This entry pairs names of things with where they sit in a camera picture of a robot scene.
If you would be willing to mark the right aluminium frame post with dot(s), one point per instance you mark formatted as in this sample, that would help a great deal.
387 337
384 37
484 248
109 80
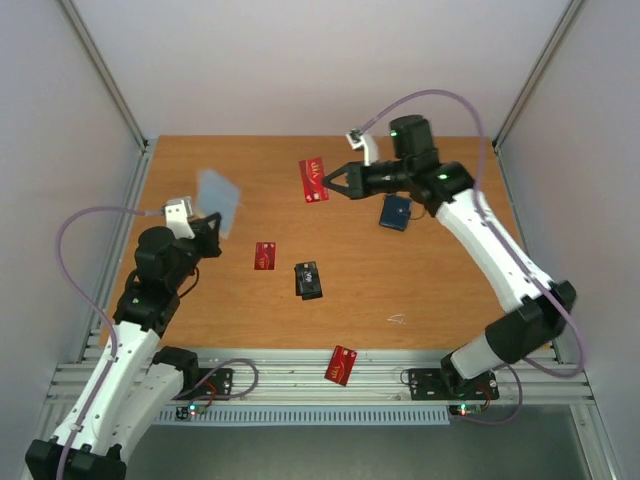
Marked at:
551 47

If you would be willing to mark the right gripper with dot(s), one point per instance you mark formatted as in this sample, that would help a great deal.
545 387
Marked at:
356 179

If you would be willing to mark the aluminium rail base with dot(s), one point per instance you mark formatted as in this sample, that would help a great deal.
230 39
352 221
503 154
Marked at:
379 376

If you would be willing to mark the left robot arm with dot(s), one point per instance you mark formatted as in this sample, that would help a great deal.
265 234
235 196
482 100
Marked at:
134 377

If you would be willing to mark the left aluminium frame post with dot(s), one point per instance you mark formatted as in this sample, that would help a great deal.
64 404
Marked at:
88 44

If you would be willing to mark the red logo card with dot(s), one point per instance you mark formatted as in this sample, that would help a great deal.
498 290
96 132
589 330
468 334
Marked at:
265 256

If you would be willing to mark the right circuit board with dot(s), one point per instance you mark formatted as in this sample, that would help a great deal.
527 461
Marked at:
465 409

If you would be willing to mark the beige card holder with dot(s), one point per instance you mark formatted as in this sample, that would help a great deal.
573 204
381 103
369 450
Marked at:
217 194

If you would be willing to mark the circuit board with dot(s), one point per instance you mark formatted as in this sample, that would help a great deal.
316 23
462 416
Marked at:
465 409
192 411

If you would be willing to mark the left circuit board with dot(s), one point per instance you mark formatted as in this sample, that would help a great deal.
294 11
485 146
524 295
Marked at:
192 411

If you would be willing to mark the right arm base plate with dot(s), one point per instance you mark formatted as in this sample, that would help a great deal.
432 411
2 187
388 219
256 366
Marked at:
426 384

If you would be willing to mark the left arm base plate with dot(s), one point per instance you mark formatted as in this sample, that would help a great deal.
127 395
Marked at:
218 385

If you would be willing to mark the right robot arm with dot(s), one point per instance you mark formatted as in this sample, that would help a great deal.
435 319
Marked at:
536 308

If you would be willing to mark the aluminium frame post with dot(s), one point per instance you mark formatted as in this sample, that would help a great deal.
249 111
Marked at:
88 44
551 47

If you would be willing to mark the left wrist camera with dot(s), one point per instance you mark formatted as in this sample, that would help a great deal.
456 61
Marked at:
177 213

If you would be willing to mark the grey slotted cable duct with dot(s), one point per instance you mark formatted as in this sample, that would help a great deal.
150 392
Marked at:
276 416

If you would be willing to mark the red VIP card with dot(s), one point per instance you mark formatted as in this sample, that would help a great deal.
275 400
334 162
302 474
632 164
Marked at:
312 174
340 365

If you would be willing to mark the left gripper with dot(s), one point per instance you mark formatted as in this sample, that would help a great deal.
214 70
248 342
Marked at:
210 233

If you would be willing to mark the black VIP card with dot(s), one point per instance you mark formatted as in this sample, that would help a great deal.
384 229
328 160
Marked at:
312 277

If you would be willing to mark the dark blue wallet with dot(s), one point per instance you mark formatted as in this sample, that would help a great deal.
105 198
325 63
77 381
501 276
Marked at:
395 213

